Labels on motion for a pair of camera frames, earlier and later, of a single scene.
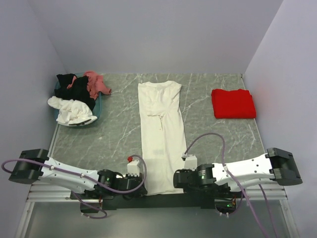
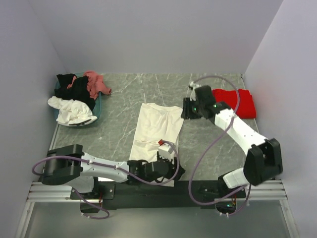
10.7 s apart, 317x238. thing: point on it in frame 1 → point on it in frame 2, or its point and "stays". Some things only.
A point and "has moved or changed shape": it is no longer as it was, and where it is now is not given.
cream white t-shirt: x=163 y=144 has moved or changed shape
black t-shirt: x=79 y=91 stays
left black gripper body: x=129 y=177 → x=173 y=171
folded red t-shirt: x=234 y=104 stays
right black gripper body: x=192 y=189 → x=192 y=109
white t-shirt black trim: x=71 y=112 stays
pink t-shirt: x=95 y=84 stays
